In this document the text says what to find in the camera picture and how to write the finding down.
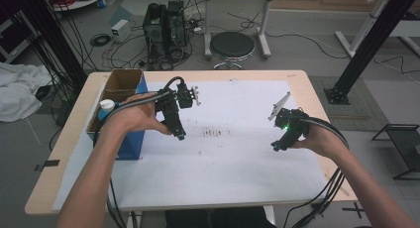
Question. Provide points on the person's left hand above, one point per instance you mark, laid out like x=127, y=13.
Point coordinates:
x=135, y=119

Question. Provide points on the white table mat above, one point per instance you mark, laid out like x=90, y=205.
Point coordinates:
x=231, y=168

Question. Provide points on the black computer tower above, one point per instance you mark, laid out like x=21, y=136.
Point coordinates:
x=154, y=33
x=176, y=23

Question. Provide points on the blue bottle with white cap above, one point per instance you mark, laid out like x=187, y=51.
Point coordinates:
x=106, y=107

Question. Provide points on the black metal post with base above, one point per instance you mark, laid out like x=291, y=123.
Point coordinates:
x=379, y=29

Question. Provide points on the round white table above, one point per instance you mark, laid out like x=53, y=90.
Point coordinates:
x=82, y=1

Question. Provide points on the person's legs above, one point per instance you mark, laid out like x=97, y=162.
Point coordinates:
x=231, y=218

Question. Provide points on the small white box device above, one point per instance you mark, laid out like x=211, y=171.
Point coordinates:
x=120, y=30

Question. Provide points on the dark shelf unit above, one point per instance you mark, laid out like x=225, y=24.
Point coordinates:
x=13, y=36

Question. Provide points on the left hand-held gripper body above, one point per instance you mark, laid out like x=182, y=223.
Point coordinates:
x=170, y=105

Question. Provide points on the black tape cross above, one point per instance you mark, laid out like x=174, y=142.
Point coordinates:
x=354, y=209

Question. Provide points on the black tape strip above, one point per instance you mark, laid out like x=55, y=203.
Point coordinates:
x=48, y=164

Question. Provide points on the white cloth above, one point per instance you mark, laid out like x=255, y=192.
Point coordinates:
x=18, y=89

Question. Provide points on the white metal table frame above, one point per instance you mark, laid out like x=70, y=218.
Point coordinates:
x=361, y=29

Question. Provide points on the person's right hand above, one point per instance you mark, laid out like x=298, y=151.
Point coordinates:
x=325, y=142

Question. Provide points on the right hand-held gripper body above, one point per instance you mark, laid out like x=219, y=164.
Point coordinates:
x=294, y=125

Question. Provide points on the blue cardboard box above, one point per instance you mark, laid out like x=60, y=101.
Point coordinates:
x=124, y=82

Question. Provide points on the black round stool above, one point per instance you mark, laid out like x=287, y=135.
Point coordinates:
x=232, y=44

